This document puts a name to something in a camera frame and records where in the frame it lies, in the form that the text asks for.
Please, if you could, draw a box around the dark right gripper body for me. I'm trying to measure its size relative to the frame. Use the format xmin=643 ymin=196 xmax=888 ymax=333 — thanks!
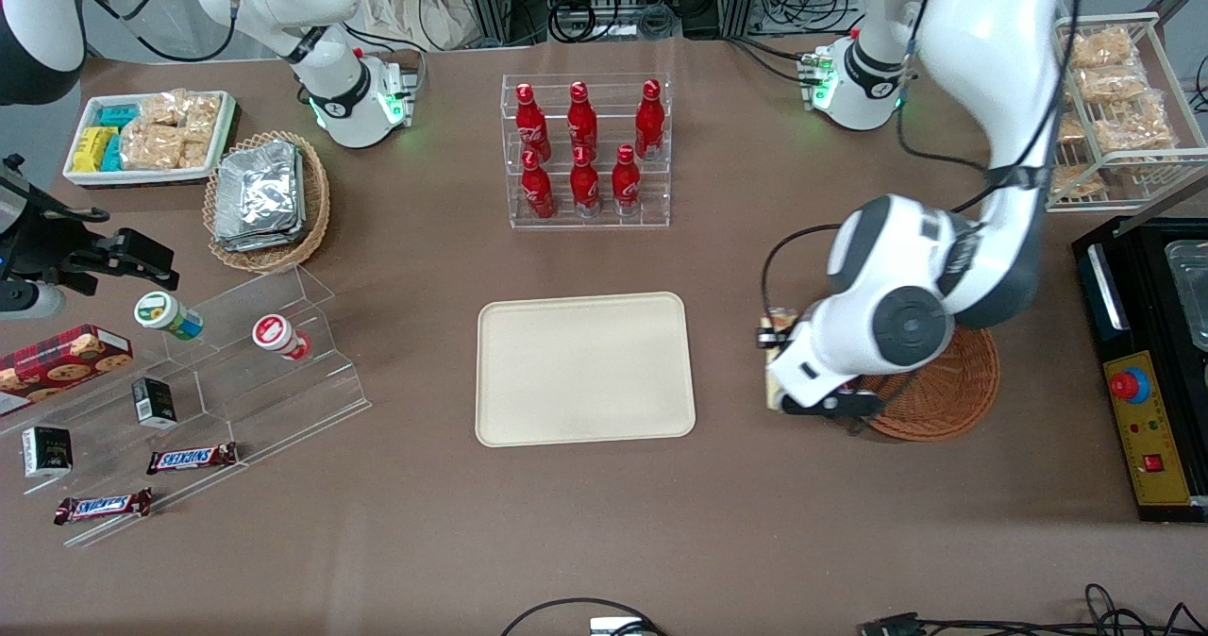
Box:
xmin=0 ymin=157 xmax=97 ymax=285

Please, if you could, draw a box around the triangular sandwich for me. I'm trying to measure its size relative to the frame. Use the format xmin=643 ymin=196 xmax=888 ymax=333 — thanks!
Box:
xmin=763 ymin=307 xmax=804 ymax=413

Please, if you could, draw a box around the white rectangular snack tray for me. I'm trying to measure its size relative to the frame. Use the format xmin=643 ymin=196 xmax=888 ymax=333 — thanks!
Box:
xmin=62 ymin=90 xmax=238 ymax=188

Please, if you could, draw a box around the brown round wicker basket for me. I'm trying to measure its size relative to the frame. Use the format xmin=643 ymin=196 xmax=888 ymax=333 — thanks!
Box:
xmin=852 ymin=326 xmax=1001 ymax=444

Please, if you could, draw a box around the light oval wicker basket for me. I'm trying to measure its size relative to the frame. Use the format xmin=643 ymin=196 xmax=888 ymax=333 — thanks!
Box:
xmin=203 ymin=130 xmax=332 ymax=274

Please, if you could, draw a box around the beige plastic tray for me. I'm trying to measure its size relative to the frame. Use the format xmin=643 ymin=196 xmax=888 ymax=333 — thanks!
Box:
xmin=475 ymin=292 xmax=697 ymax=449

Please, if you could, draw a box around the green lid yogurt cup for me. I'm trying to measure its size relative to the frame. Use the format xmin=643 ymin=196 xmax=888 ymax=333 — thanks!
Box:
xmin=133 ymin=291 xmax=205 ymax=342

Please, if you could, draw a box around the yellow snack pack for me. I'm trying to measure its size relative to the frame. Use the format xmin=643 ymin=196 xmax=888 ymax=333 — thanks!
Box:
xmin=72 ymin=126 xmax=120 ymax=174

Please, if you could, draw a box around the red tartan cookie box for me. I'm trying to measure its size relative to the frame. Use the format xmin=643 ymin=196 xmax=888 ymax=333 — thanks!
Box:
xmin=0 ymin=324 xmax=134 ymax=407

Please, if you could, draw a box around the silver foil pouch stack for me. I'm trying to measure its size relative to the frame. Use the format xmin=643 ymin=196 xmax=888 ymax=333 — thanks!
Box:
xmin=213 ymin=140 xmax=309 ymax=253

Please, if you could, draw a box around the small black carton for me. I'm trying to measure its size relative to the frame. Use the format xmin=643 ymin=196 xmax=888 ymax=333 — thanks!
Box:
xmin=21 ymin=425 xmax=75 ymax=479
xmin=130 ymin=377 xmax=179 ymax=430

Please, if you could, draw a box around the red lid yogurt cup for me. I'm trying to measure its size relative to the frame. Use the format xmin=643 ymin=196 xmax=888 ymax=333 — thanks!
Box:
xmin=251 ymin=313 xmax=313 ymax=362

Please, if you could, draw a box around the clear acrylic stepped display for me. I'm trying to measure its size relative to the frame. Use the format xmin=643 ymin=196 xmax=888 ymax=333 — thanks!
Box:
xmin=0 ymin=263 xmax=373 ymax=550

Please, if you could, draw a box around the clear acrylic bottle rack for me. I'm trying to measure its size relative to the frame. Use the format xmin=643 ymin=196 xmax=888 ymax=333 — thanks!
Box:
xmin=500 ymin=72 xmax=673 ymax=231

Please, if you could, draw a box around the brown snickers bar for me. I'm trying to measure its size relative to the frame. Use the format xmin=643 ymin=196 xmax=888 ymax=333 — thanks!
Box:
xmin=53 ymin=487 xmax=155 ymax=527
xmin=145 ymin=442 xmax=240 ymax=477

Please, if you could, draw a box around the red cola bottle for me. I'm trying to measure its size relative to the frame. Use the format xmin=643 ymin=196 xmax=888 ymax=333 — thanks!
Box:
xmin=569 ymin=145 xmax=603 ymax=218
xmin=521 ymin=149 xmax=557 ymax=221
xmin=634 ymin=78 xmax=667 ymax=161
xmin=566 ymin=80 xmax=600 ymax=159
xmin=611 ymin=143 xmax=644 ymax=217
xmin=514 ymin=82 xmax=552 ymax=161

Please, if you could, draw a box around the red emergency stop button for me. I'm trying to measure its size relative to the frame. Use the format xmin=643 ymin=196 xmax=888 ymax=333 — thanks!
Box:
xmin=1110 ymin=368 xmax=1154 ymax=407

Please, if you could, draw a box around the black yellow control box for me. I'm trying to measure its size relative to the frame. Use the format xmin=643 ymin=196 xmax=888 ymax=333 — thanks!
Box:
xmin=1071 ymin=216 xmax=1208 ymax=525

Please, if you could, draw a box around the beige cloth bag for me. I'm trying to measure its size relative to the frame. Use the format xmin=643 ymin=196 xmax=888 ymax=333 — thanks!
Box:
xmin=357 ymin=0 xmax=484 ymax=53

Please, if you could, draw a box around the clear plastic container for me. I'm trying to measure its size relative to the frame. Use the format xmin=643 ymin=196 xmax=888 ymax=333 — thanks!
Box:
xmin=1166 ymin=239 xmax=1208 ymax=353

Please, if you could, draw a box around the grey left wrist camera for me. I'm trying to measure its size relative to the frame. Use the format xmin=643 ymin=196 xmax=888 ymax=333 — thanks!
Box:
xmin=780 ymin=385 xmax=884 ymax=430

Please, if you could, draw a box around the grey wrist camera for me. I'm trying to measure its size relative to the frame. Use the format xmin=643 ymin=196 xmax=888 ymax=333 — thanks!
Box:
xmin=780 ymin=385 xmax=884 ymax=430
xmin=0 ymin=282 xmax=68 ymax=322

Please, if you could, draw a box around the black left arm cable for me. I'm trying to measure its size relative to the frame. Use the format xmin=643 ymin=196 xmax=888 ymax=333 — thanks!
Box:
xmin=759 ymin=223 xmax=852 ymax=335

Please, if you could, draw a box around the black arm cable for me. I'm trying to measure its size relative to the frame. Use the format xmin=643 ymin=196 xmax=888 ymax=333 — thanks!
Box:
xmin=83 ymin=0 xmax=239 ymax=64
xmin=759 ymin=223 xmax=852 ymax=335

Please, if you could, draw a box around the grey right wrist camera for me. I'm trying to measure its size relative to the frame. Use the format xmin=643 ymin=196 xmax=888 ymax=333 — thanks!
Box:
xmin=0 ymin=282 xmax=68 ymax=322

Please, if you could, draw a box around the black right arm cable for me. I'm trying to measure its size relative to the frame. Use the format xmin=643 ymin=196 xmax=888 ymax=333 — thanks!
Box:
xmin=83 ymin=0 xmax=239 ymax=64

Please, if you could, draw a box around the black cable connector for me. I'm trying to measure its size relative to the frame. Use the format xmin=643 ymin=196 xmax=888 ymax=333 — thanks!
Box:
xmin=860 ymin=611 xmax=922 ymax=636

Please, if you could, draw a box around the silver metal handle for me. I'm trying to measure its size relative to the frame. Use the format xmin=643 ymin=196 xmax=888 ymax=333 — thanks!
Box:
xmin=1086 ymin=242 xmax=1133 ymax=333

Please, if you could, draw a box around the white wire snack rack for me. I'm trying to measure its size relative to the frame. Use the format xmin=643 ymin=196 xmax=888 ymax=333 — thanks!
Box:
xmin=1045 ymin=11 xmax=1208 ymax=215

